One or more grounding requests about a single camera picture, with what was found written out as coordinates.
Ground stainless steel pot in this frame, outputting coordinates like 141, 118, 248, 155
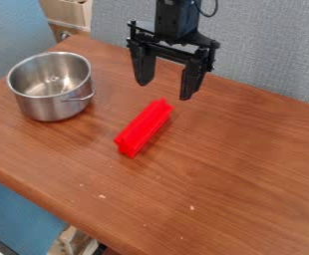
7, 52, 97, 122

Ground red plastic block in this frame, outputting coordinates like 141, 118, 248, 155
114, 99, 173, 158

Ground white frame under table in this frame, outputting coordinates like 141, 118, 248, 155
47, 226, 99, 255

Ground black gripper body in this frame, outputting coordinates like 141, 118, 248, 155
126, 0, 221, 73

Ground beige wooden cabinet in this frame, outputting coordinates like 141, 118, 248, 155
39, 0, 94, 42

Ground black cable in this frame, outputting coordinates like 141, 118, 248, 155
193, 0, 218, 19

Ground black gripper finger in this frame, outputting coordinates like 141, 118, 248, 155
130, 41, 156, 86
180, 48, 209, 101

